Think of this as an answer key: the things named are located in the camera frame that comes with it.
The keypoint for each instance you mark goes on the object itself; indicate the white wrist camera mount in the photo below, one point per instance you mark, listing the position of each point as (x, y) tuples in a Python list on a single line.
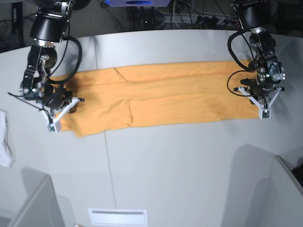
[(53, 116), (264, 104)]

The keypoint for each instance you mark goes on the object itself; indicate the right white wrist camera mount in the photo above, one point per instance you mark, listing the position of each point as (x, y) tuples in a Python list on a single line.
[(53, 116)]

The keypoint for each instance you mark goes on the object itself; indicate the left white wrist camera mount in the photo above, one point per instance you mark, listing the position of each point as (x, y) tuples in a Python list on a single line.
[(264, 104)]

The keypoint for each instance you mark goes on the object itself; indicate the yellow T-shirt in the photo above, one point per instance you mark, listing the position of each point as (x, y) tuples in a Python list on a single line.
[(157, 94)]

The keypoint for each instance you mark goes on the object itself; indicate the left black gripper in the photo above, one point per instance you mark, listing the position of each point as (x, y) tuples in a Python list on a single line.
[(258, 92)]

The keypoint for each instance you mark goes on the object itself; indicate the white slotted table plate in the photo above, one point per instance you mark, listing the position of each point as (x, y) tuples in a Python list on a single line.
[(118, 218)]

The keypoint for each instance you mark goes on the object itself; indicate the left grey bin wall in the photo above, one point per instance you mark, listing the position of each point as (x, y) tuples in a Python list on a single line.
[(41, 209)]

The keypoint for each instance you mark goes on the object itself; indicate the white cloth at edge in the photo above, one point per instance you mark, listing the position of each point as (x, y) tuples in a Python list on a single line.
[(6, 156)]

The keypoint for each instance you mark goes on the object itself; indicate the right grey bin wall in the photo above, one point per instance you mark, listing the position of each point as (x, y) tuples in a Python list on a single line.
[(288, 210)]

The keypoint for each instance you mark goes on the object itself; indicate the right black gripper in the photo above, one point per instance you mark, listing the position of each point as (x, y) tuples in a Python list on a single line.
[(56, 98)]

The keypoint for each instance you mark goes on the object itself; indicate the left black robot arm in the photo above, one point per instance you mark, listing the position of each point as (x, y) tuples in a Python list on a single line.
[(254, 17)]

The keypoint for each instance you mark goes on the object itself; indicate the blue device box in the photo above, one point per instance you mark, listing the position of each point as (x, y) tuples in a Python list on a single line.
[(137, 3)]

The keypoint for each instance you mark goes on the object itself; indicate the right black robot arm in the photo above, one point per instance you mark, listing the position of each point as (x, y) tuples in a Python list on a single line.
[(51, 25)]

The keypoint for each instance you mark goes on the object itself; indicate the grey bin wall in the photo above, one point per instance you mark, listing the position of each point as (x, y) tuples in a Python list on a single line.
[(288, 210), (41, 209)]

